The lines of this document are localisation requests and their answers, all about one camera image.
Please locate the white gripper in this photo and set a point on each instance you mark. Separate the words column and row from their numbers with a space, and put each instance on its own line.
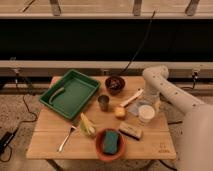
column 152, row 97

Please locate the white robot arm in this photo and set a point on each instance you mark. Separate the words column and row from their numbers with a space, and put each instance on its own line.
column 196, row 144

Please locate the small metal cup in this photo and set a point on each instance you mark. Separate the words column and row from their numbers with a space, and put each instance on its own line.
column 103, row 101

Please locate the white round container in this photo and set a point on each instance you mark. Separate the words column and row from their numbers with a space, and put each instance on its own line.
column 146, row 113

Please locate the yellow sponge ball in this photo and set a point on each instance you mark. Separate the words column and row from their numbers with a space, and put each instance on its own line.
column 120, row 112

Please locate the dark brown bowl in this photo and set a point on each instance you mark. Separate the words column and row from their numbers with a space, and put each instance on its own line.
column 114, row 84

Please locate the teal sponge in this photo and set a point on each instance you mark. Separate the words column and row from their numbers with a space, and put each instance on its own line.
column 110, row 142

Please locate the orange clay bowl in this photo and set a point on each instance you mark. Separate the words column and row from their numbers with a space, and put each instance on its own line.
column 99, row 146

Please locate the green plastic tray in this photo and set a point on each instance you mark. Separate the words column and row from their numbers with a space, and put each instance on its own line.
column 79, row 89

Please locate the silver fork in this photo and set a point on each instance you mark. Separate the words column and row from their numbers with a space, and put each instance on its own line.
column 66, row 138

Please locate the green bean pod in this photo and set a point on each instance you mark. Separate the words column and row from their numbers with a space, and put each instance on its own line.
column 57, row 92

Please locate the black power adapter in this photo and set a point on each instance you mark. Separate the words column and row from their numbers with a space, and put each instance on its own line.
column 6, row 139

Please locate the white handled spatula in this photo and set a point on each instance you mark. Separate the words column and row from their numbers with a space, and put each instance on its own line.
column 137, row 94

